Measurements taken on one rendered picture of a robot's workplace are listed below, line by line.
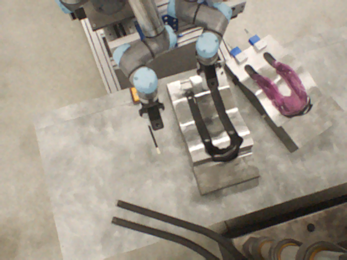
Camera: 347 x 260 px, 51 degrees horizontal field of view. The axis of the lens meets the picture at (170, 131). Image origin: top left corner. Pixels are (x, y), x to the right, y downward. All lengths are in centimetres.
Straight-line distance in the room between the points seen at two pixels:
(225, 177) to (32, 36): 191
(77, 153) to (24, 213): 99
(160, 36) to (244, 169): 67
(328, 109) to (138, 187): 87
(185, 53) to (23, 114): 118
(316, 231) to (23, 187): 179
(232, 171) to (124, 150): 48
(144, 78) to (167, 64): 124
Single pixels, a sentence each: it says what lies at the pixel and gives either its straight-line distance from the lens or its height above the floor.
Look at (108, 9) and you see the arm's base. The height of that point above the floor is 107.
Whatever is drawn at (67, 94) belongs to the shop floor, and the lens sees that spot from 267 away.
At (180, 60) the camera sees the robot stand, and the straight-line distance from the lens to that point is 243.
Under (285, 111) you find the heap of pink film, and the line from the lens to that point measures 165.
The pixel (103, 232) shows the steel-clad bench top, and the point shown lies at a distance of 162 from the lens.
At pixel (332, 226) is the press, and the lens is 174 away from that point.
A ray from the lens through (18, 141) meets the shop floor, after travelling 268.
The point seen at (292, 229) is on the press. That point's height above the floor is 79.
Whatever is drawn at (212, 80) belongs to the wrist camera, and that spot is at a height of 107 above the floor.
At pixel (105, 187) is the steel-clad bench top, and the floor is 80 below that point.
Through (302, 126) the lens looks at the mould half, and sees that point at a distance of 163.
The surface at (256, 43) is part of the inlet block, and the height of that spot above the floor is 88.
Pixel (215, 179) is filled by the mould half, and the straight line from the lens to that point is 156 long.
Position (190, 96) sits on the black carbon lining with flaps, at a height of 88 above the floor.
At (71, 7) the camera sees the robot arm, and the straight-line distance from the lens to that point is 148.
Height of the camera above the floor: 239
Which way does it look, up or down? 75 degrees down
